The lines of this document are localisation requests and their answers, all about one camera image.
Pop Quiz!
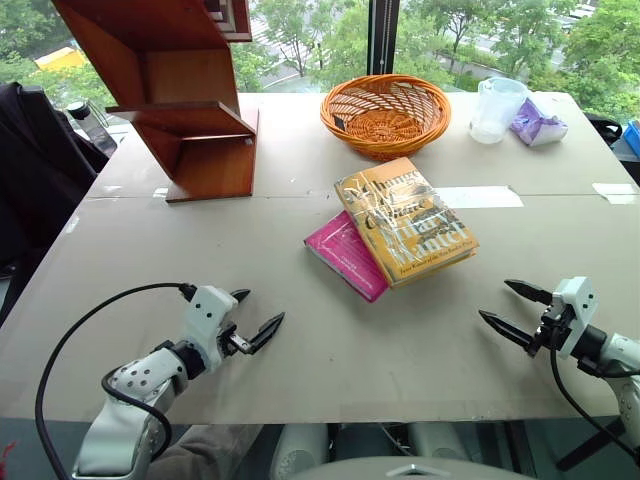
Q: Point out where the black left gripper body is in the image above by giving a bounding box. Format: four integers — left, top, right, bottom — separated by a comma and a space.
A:
217, 321, 252, 359

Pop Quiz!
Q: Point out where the blue plastic box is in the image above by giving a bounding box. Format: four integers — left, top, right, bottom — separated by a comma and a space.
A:
621, 118, 640, 162

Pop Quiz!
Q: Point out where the purple white tissue pack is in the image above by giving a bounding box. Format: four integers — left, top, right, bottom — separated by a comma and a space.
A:
509, 97, 570, 148

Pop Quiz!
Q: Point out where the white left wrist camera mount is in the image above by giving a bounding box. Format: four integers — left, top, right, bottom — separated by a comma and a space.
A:
181, 285, 240, 374

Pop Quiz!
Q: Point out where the pink hardcover book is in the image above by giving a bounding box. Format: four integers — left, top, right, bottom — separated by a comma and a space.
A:
302, 209, 392, 305

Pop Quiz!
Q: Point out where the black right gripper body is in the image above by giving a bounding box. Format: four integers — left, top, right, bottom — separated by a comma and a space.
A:
532, 301, 575, 352

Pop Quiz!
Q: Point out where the grey rounded shell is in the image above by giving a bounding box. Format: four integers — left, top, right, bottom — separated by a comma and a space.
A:
271, 423, 330, 480

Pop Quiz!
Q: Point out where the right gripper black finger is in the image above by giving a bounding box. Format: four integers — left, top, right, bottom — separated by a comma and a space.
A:
503, 279, 555, 306
478, 309, 540, 358

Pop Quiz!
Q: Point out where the black bag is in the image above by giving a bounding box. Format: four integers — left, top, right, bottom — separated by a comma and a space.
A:
583, 112, 625, 147

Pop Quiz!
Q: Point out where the black slanted table leg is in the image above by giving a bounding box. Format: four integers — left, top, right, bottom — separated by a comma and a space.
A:
554, 417, 627, 472

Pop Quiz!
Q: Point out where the wooden book stand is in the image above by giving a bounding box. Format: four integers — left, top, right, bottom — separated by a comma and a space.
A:
49, 0, 262, 204

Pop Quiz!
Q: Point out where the grey brown cloth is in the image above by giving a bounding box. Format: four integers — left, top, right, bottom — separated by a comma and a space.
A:
158, 423, 263, 480

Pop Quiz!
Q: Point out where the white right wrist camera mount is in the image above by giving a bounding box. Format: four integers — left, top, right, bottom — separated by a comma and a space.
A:
551, 275, 600, 361

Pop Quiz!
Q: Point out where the orange wicker basket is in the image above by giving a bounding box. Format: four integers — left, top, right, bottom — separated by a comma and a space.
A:
319, 74, 454, 163

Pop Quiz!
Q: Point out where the red fuzzy object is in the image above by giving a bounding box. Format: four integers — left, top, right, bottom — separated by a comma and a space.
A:
0, 439, 19, 480

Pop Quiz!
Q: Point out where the grey dome with diamond mark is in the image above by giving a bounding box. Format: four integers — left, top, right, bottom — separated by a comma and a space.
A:
298, 456, 532, 480

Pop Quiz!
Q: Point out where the clear plastic measuring cup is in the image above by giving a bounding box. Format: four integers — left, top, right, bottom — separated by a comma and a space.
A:
468, 76, 529, 146

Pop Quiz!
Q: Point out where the black jacket on chair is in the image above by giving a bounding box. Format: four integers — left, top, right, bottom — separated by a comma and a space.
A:
0, 81, 112, 324

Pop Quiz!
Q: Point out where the large white tape strip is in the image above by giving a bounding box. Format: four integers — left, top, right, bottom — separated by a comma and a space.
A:
433, 185, 525, 210

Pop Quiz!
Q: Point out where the clear bottle with black cap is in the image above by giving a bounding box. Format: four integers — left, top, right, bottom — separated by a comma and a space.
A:
65, 99, 119, 158

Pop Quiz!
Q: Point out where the dark window frame post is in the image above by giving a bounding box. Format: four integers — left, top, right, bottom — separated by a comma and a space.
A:
367, 0, 400, 82

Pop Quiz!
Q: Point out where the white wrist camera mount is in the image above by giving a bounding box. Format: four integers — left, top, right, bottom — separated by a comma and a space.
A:
551, 275, 600, 361
181, 285, 240, 374

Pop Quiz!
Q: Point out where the yellow hardcover book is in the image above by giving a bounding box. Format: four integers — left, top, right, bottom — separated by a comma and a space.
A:
333, 156, 481, 290

